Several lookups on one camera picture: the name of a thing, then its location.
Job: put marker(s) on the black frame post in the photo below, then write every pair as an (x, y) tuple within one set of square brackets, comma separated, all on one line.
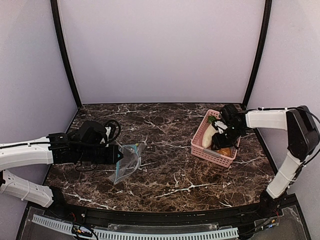
[(64, 53), (259, 52)]

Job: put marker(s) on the left black frame post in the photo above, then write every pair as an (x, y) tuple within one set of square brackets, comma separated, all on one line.
[(64, 53)]

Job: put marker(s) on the pink plastic basket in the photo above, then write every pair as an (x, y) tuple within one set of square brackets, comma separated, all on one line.
[(209, 154)]

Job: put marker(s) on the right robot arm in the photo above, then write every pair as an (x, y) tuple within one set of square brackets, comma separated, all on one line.
[(299, 123)]

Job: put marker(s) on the brown fried food piece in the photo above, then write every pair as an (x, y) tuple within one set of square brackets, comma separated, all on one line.
[(225, 151)]

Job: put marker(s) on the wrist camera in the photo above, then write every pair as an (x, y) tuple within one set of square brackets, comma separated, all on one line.
[(219, 126), (112, 131)]

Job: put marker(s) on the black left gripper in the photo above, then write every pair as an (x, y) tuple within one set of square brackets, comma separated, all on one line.
[(111, 155)]

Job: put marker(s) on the right black frame post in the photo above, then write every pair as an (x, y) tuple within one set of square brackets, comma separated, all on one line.
[(259, 52)]

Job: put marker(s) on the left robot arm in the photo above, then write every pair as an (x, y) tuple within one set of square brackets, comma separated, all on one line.
[(92, 142)]

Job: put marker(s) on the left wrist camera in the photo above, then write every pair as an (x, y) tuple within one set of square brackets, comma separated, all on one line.
[(112, 131)]

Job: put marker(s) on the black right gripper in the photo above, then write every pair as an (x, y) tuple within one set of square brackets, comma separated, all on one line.
[(219, 141)]

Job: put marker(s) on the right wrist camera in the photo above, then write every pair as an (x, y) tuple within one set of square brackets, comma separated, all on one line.
[(219, 126)]

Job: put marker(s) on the white slotted cable duct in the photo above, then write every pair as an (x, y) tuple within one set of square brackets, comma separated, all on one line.
[(129, 232)]

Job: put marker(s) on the clear zip top bag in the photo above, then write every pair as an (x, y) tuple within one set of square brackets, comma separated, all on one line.
[(129, 164)]

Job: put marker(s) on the black front table rail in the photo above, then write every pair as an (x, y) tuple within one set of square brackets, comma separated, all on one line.
[(235, 216)]

